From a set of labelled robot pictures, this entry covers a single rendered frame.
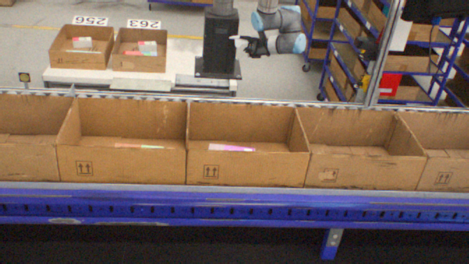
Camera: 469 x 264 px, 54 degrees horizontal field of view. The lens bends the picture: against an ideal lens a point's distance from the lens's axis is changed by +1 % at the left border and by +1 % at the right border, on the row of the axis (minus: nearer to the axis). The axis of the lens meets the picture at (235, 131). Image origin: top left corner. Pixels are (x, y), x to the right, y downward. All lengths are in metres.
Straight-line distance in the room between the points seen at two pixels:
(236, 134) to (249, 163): 0.30
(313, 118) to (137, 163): 0.69
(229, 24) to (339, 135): 0.92
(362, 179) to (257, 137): 0.43
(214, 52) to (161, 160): 1.14
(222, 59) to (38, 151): 1.29
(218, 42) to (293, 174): 1.13
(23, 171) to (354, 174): 1.05
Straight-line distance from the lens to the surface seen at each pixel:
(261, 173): 1.48
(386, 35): 2.32
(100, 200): 1.47
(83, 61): 2.54
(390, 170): 1.59
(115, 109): 1.69
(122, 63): 2.50
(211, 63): 2.49
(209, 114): 1.67
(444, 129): 1.96
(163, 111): 1.67
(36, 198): 1.51
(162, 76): 2.48
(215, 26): 2.41
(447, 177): 1.70
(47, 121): 1.77
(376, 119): 1.82
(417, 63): 3.02
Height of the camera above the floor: 1.88
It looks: 33 degrees down
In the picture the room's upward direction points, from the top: 6 degrees clockwise
